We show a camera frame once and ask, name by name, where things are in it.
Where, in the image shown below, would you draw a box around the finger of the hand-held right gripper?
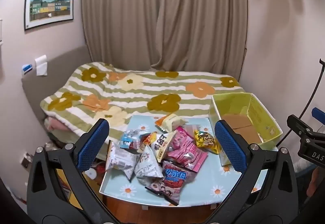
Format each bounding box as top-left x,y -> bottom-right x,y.
287,114 -> 318,139
312,107 -> 325,123

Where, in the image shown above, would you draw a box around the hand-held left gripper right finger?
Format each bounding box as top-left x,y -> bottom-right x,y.
203,120 -> 297,224

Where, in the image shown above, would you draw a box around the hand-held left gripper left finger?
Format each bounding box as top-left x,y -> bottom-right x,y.
27,118 -> 120,224

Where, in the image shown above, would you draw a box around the yellow-green cardboard box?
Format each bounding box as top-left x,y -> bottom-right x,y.
208,92 -> 283,167

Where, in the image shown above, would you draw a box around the white-grey snack packet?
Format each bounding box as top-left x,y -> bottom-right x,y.
105,140 -> 142,182

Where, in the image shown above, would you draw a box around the blue and white snack packet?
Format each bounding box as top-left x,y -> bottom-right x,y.
120,130 -> 151,150

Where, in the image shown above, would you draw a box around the large pink striped snack packet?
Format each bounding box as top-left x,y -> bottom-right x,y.
166,135 -> 209,173

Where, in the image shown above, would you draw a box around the orange-red snack packet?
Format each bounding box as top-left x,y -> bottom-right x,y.
142,132 -> 158,146

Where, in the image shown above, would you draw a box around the white triangular snack packet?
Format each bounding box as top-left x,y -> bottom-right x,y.
134,144 -> 164,185

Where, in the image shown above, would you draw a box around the red snack packet blue label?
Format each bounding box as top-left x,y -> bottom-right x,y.
145,160 -> 196,207

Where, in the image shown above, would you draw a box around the cream snack packet black letters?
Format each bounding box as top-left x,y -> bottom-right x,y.
150,131 -> 178,163

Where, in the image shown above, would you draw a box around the yellow chocolate snack packet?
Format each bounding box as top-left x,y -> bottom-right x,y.
194,130 -> 222,155

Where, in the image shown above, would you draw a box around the daisy print table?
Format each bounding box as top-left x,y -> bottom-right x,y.
99,115 -> 278,208

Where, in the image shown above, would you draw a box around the pink folded cloth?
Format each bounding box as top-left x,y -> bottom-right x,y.
44,117 -> 77,136

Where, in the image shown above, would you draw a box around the small pink candy packet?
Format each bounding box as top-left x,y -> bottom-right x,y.
174,126 -> 195,146

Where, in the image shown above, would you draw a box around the cream and orange snack packet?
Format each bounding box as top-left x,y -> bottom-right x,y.
155,113 -> 188,134

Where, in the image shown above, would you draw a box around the floral striped blanket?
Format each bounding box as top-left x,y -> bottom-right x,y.
40,62 -> 246,143

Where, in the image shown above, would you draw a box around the grey bed headboard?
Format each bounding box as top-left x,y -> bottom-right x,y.
22,45 -> 93,138

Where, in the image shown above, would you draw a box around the white tissue roll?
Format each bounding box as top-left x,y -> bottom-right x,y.
35,55 -> 48,76

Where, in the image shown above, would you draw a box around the beige curtain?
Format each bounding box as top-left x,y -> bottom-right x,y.
81,0 -> 248,80

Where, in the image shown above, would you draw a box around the framed houses picture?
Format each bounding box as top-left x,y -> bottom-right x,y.
24,0 -> 75,31

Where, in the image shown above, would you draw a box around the black curved cable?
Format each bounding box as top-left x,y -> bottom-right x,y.
278,59 -> 325,147

